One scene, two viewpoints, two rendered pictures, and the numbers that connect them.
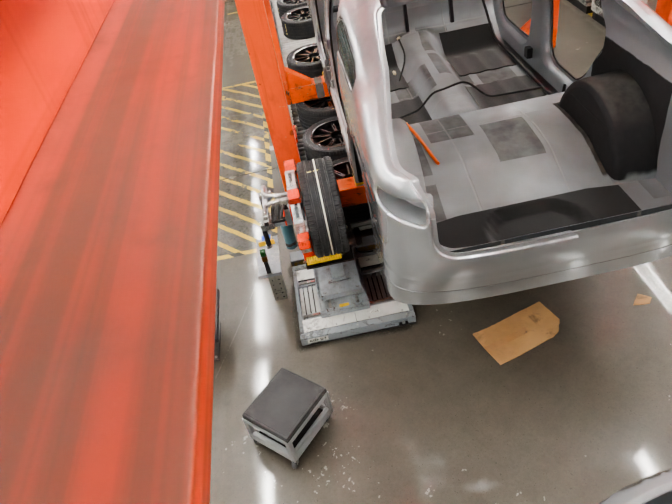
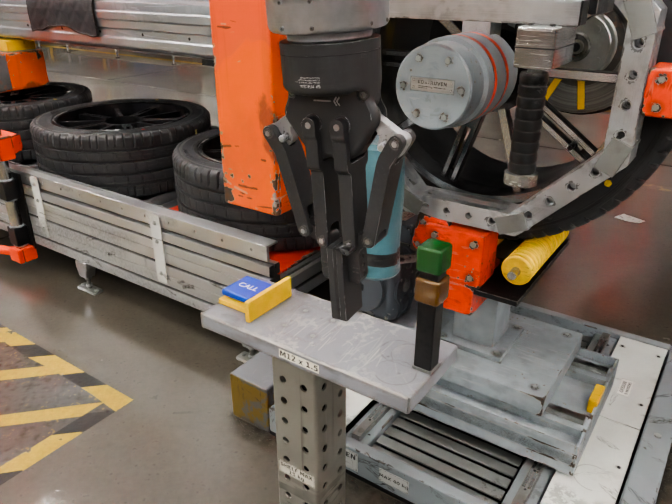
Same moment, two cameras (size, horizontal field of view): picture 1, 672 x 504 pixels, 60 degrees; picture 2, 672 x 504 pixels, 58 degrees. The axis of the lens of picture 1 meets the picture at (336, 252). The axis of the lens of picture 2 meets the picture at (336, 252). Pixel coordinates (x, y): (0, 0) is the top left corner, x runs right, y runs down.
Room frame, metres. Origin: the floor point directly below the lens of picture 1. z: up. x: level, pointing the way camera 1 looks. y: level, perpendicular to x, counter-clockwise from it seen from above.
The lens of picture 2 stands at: (2.82, 1.22, 1.01)
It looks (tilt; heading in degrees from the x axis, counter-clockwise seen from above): 25 degrees down; 305
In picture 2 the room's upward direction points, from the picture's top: straight up
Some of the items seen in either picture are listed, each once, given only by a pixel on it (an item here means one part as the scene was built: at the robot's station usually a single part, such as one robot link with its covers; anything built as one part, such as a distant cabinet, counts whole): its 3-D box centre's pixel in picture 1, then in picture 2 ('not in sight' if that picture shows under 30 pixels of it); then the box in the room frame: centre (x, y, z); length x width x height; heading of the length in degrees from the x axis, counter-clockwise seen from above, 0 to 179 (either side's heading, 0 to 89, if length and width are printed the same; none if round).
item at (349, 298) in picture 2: not in sight; (348, 279); (3.08, 0.82, 0.77); 0.03 x 0.01 x 0.07; 94
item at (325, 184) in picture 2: not in sight; (325, 179); (3.10, 0.83, 0.85); 0.04 x 0.01 x 0.11; 94
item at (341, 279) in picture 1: (335, 264); (483, 300); (3.23, 0.02, 0.32); 0.40 x 0.30 x 0.28; 0
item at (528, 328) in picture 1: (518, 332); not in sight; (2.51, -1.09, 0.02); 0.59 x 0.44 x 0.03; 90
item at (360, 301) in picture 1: (340, 286); (489, 373); (3.20, 0.02, 0.13); 0.50 x 0.36 x 0.10; 0
